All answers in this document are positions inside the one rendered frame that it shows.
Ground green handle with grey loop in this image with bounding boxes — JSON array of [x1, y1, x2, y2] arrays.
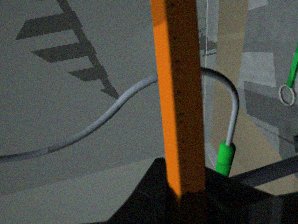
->
[[279, 43, 298, 106]]

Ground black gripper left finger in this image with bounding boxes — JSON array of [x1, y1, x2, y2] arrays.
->
[[88, 158, 171, 224]]

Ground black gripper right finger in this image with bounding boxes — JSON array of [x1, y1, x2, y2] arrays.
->
[[205, 166, 298, 224]]

